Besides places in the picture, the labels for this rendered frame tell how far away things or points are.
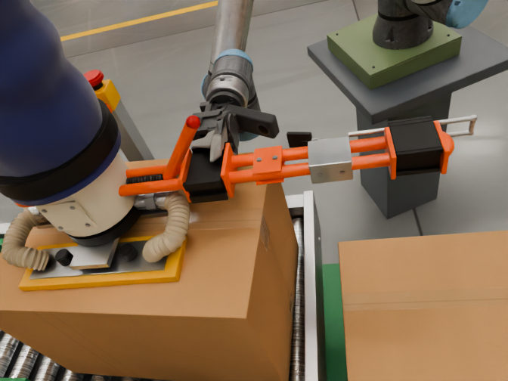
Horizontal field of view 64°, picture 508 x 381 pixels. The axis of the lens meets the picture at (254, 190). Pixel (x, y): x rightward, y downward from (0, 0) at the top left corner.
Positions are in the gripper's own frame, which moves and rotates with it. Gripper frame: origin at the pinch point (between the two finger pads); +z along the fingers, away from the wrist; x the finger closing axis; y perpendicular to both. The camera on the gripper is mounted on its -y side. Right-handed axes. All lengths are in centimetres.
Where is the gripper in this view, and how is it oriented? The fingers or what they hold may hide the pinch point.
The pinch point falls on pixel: (223, 171)
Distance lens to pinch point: 73.4
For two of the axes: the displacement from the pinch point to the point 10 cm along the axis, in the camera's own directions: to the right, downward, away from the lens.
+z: -0.8, 7.5, -6.6
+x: -2.2, -6.6, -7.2
